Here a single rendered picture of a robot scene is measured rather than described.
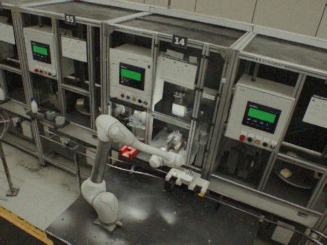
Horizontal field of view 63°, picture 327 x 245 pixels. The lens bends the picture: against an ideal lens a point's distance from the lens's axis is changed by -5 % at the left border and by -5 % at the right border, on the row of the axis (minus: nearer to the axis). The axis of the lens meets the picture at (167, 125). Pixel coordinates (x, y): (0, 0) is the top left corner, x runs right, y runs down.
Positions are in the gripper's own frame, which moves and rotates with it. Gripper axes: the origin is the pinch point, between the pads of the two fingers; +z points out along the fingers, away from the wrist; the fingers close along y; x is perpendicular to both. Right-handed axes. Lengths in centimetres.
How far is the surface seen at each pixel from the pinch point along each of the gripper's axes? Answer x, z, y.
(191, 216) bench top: -43, -48, -35
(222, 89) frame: -38, -12, 69
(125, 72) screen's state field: 44, -15, 63
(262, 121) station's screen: -73, -16, 55
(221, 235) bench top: -72, -55, -34
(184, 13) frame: 29, 67, 103
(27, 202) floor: 142, -70, -102
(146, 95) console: 24, -13, 46
